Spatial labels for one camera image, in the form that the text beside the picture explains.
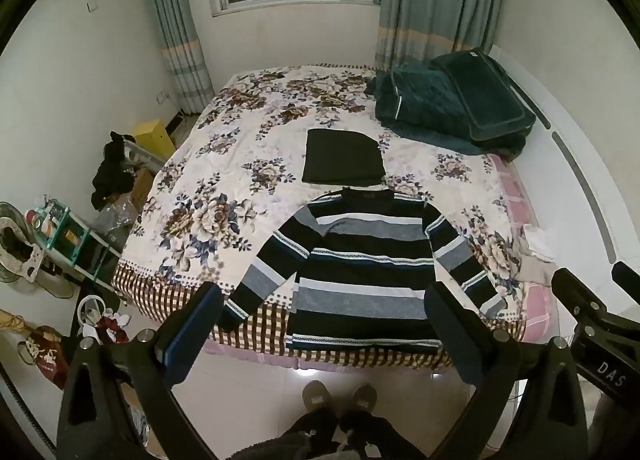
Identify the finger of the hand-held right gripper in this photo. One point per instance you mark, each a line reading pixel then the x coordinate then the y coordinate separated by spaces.
pixel 627 276
pixel 575 290

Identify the person's right leg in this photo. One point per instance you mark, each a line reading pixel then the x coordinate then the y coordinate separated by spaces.
pixel 375 437

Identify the red printed bag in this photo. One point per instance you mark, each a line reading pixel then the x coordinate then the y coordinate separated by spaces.
pixel 47 357

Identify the dark folded garment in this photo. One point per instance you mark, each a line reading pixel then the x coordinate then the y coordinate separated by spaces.
pixel 342 157

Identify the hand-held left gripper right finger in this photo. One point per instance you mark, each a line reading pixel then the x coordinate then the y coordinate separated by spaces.
pixel 452 335

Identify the person's right slipper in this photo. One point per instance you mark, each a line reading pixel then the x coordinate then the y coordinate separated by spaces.
pixel 364 397

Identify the person's right forearm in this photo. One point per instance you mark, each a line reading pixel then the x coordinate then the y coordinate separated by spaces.
pixel 617 430

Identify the pink checkered bed sheet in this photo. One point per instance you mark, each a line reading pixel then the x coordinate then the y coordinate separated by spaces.
pixel 540 310

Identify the teal storage rack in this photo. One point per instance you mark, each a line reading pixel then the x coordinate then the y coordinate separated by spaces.
pixel 75 240

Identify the yellow box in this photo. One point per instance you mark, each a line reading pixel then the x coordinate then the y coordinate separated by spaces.
pixel 152 137

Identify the white crumpled cloth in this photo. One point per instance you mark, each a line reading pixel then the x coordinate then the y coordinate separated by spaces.
pixel 540 245

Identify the person's left leg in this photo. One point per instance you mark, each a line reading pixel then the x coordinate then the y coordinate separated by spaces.
pixel 300 435

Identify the floor fan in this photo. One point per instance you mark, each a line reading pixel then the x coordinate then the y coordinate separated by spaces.
pixel 20 250

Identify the person's leg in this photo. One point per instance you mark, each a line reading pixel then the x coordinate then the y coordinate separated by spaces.
pixel 300 435
pixel 375 437

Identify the floral blanket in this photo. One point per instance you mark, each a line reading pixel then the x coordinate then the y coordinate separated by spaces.
pixel 225 164

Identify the striped knit sweater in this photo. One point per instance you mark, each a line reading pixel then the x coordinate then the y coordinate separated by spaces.
pixel 360 265

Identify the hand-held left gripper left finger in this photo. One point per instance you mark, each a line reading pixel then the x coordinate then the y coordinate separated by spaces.
pixel 194 327

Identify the white light switch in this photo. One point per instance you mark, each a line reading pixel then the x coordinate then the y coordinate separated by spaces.
pixel 92 6

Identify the black hanging clothing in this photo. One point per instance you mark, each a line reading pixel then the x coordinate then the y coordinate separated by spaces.
pixel 107 174

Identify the dark green quilt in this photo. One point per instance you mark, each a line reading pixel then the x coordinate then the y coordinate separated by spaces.
pixel 405 94

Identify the grey metal frame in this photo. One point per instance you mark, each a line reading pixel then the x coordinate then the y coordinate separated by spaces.
pixel 142 152

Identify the white wall socket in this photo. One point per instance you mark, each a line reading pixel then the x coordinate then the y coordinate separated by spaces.
pixel 163 98

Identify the clear plastic bag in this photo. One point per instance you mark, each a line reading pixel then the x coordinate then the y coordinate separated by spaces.
pixel 115 220

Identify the dark green pillow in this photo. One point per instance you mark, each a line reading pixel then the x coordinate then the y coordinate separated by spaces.
pixel 482 89

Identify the white curved headboard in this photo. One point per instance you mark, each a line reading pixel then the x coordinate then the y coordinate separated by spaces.
pixel 575 139

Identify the cardboard box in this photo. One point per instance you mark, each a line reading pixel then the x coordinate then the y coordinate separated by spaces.
pixel 142 187

